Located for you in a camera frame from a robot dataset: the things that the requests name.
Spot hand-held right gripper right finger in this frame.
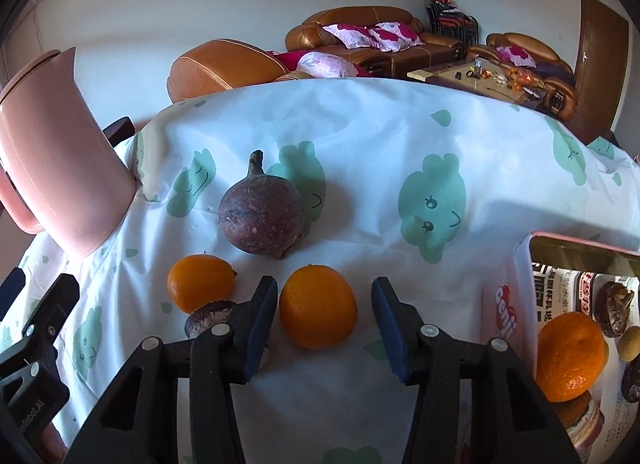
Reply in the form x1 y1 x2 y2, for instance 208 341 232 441
371 276 583 464

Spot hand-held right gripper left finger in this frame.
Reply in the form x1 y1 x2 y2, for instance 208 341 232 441
65 275 278 464

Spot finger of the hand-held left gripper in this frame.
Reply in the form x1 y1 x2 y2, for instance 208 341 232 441
0 268 26 325
0 273 81 381

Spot small orange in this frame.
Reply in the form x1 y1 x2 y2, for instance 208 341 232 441
279 264 359 350
167 254 237 315

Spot pink cardboard box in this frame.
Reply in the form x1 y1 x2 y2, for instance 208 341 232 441
480 230 640 464

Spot large orange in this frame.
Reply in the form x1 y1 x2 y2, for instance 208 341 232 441
536 311 607 402

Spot brown longan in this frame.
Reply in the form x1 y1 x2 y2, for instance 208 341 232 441
619 329 640 361

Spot person's left hand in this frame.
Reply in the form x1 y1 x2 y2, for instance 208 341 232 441
36 423 69 464

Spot purple passion fruit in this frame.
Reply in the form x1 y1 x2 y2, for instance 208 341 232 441
218 150 306 260

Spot pink electric kettle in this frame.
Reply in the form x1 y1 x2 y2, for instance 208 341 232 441
0 48 138 260

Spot white cloud print tablecloth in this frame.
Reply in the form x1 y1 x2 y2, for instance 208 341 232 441
0 76 640 464

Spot dark chair back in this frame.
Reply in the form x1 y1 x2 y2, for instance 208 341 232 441
102 116 136 147

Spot wooden coffee table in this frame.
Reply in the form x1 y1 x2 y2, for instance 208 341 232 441
406 60 551 107

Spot pale pink cushion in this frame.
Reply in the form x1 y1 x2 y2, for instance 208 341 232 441
296 51 358 79

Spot small pink floral pillow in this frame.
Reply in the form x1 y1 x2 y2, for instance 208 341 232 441
497 45 537 67

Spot stacked dark chairs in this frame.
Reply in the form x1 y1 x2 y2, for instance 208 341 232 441
425 0 479 45

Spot brown leather sofa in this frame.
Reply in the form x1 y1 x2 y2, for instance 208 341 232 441
285 5 466 79

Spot brown leather armchair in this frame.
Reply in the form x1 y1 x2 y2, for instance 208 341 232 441
467 33 580 121

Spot brown wooden door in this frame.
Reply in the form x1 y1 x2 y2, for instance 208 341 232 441
572 0 630 137

